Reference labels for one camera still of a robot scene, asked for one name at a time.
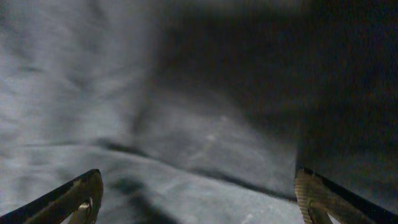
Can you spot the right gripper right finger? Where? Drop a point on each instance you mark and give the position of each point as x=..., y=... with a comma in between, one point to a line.
x=320, y=201

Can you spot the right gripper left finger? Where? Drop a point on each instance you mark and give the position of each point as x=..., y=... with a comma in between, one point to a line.
x=78, y=200

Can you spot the navy blue shorts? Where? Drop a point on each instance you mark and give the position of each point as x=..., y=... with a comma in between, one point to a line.
x=198, y=111

